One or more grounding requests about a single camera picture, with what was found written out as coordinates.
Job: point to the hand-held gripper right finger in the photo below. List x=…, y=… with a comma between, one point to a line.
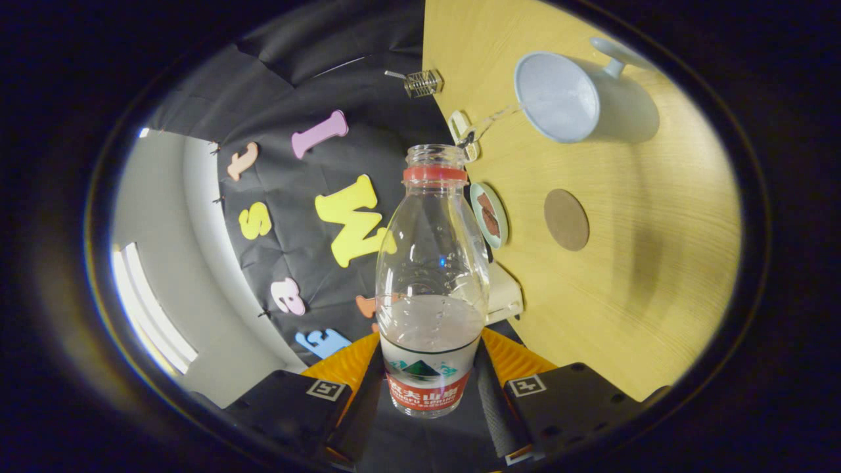
x=496, y=410

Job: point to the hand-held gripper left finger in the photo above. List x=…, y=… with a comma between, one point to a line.
x=358, y=414

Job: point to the clear plastic juice bottle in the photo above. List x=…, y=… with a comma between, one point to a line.
x=430, y=328

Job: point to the round brown coaster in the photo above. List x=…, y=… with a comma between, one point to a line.
x=566, y=220

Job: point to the white cup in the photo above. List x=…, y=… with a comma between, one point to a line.
x=558, y=98

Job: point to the white toaster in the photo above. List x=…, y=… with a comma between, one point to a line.
x=506, y=295

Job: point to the wooden table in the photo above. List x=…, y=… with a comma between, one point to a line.
x=624, y=295

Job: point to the brown meat piece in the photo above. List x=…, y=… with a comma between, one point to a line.
x=485, y=203
x=491, y=225

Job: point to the pale green plate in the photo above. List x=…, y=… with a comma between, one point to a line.
x=503, y=217

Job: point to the large ceiling light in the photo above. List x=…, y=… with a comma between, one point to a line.
x=151, y=309

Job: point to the white condiment tray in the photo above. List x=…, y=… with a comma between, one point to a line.
x=458, y=125

